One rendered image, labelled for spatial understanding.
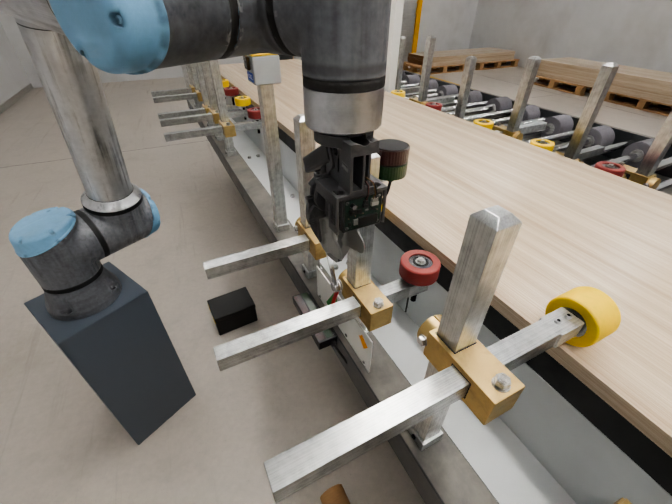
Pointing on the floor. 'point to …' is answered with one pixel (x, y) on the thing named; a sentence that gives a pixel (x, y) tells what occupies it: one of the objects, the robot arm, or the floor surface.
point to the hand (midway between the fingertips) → (336, 252)
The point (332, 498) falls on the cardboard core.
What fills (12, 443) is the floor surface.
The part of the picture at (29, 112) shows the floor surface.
